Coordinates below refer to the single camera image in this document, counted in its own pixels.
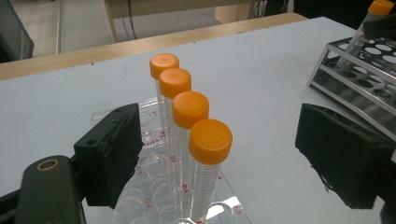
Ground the black cable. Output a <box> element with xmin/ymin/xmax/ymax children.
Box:
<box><xmin>123</xmin><ymin>0</ymin><xmax>136</xmax><ymax>40</ymax></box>

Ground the orange-capped clear tube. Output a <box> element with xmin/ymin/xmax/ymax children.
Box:
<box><xmin>337</xmin><ymin>0</ymin><xmax>396</xmax><ymax>68</ymax></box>
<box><xmin>158</xmin><ymin>67</ymin><xmax>192</xmax><ymax>162</ymax></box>
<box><xmin>188</xmin><ymin>119</ymin><xmax>233</xmax><ymax>222</ymax></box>
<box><xmin>172</xmin><ymin>91</ymin><xmax>210</xmax><ymax>194</ymax></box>
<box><xmin>148</xmin><ymin>52</ymin><xmax>180</xmax><ymax>138</ymax></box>

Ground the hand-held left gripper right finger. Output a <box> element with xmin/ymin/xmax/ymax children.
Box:
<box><xmin>294</xmin><ymin>103</ymin><xmax>396</xmax><ymax>210</ymax></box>

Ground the clear acrylic tube rack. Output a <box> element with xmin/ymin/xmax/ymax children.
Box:
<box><xmin>91</xmin><ymin>96</ymin><xmax>253</xmax><ymax>224</ymax></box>

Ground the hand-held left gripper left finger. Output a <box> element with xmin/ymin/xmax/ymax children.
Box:
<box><xmin>73</xmin><ymin>103</ymin><xmax>144</xmax><ymax>210</ymax></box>

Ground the metal tube rack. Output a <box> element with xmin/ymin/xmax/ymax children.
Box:
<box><xmin>306</xmin><ymin>36</ymin><xmax>396</xmax><ymax>143</ymax></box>

